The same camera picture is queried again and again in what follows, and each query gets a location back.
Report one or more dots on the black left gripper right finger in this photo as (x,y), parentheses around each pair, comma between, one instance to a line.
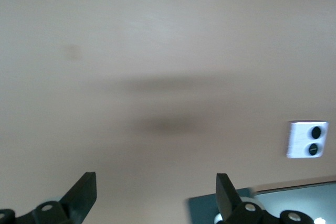
(228,203)

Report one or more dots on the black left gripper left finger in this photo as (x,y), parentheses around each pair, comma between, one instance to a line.
(76,203)

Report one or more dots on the lavender flip phone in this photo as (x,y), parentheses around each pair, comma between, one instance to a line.
(299,140)

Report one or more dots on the white computer mouse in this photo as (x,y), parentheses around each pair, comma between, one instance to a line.
(218,219)

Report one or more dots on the black mouse pad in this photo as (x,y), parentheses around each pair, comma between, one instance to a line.
(200,205)

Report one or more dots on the silver closed laptop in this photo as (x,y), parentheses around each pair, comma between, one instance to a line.
(296,203)

